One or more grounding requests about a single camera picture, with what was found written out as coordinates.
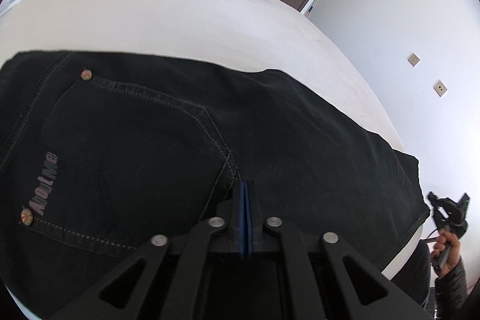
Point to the person's right hand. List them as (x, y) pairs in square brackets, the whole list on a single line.
[(449, 243)]

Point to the upper beige wall socket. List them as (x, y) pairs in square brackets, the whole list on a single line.
[(413, 59)]

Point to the person's black trouser leg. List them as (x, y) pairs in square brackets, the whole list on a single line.
[(414, 277)]

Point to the black denim pants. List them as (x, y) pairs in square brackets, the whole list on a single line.
[(101, 151)]

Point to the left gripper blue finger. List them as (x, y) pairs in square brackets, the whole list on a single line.
[(254, 219), (238, 218)]

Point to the lower beige wall socket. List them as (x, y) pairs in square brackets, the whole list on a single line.
[(440, 88)]

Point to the beige wall socket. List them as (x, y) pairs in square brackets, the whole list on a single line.
[(440, 88), (413, 59)]

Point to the person's right black sleeve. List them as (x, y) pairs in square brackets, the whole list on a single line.
[(451, 292)]

